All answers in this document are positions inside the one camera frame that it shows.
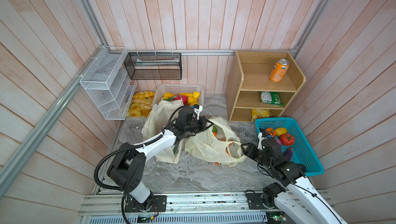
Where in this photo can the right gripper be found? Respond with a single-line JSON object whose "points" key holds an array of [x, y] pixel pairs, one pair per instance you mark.
{"points": [[251, 147]]}

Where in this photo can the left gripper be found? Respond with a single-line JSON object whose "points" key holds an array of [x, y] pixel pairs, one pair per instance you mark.
{"points": [[202, 120]]}

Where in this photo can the toy carrot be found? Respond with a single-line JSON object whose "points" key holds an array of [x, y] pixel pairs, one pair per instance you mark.
{"points": [[214, 130]]}

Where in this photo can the yellow plastic grocery bag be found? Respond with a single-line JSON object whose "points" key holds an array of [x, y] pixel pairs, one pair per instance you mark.
{"points": [[224, 149]]}

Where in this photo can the orange toy pumpkin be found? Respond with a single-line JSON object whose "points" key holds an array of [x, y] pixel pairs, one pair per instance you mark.
{"points": [[271, 131]]}

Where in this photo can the cream canvas tote bag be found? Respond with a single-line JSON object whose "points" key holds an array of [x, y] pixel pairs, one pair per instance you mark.
{"points": [[158, 118]]}

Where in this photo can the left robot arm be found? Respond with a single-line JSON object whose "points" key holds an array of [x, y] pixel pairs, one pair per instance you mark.
{"points": [[128, 162]]}

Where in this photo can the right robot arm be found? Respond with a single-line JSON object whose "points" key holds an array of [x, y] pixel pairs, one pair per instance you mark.
{"points": [[293, 194]]}

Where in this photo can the purple toy onion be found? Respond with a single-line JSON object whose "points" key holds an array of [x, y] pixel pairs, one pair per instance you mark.
{"points": [[278, 141]]}

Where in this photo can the yellow toy lemon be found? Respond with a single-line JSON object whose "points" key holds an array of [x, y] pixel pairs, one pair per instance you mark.
{"points": [[196, 95]]}

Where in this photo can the yellow toy pepper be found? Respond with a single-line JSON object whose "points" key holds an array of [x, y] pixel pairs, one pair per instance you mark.
{"points": [[280, 131]]}

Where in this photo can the yellow chips packet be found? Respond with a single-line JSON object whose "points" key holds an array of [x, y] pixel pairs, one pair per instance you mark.
{"points": [[259, 114]]}

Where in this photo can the red toy dragon fruit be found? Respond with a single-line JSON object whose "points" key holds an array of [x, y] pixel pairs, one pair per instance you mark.
{"points": [[183, 98]]}

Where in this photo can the red toy tomato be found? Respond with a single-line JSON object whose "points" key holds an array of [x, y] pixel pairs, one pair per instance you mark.
{"points": [[287, 139]]}

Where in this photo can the purple toy eggplant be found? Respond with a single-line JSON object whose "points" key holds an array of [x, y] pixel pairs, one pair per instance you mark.
{"points": [[288, 154]]}

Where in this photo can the green snack packet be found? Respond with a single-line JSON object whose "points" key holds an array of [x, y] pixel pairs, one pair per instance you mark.
{"points": [[272, 98]]}

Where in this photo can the yellow toy fruit left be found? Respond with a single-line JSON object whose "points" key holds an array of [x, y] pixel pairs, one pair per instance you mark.
{"points": [[168, 95]]}

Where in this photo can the teal plastic basket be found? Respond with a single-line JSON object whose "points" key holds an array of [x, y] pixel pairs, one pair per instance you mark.
{"points": [[303, 153]]}

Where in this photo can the white plastic fruit basket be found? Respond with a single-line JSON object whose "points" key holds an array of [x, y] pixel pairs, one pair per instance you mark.
{"points": [[176, 89]]}

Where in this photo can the wooden shelf unit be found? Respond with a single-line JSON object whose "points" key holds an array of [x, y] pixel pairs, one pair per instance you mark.
{"points": [[250, 75]]}

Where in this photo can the yellow bread tray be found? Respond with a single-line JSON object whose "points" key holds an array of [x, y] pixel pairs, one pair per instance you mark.
{"points": [[141, 104]]}

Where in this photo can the orange soda can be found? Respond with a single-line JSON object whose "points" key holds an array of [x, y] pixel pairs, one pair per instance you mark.
{"points": [[279, 70]]}

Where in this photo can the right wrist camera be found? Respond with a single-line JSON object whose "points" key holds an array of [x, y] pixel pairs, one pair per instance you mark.
{"points": [[261, 137]]}

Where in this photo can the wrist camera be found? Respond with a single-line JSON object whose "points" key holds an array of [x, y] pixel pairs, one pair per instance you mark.
{"points": [[197, 109], [261, 137]]}

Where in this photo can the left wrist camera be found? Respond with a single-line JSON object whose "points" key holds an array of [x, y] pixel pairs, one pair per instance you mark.
{"points": [[197, 109]]}

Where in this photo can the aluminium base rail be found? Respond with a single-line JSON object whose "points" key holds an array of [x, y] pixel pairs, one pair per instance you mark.
{"points": [[179, 208]]}

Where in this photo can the black wire mesh basket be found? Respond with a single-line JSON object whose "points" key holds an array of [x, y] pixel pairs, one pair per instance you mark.
{"points": [[154, 65]]}

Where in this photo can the white wire mesh shelf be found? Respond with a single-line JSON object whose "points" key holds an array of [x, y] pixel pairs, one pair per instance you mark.
{"points": [[107, 82]]}

